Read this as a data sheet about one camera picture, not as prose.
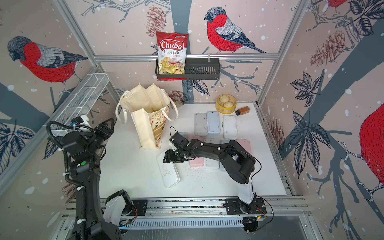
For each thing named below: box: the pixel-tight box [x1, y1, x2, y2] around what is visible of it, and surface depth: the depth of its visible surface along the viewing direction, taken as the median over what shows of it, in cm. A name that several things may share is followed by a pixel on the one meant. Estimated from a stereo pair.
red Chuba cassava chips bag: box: [156, 31, 189, 81], surface depth 86 cm
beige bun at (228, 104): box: [223, 101, 234, 108], surface depth 115 cm
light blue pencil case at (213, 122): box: [206, 111, 221, 134], surface depth 108 cm
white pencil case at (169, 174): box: [157, 150, 180, 189], surface depth 82 cm
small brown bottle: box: [235, 106, 251, 116], surface depth 116 cm
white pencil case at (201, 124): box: [194, 112, 208, 136], surface depth 106 cm
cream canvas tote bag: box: [115, 83, 179, 149], surface depth 92 cm
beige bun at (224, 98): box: [220, 95, 229, 103], surface depth 120 cm
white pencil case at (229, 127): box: [223, 115, 238, 140], surface depth 106 cm
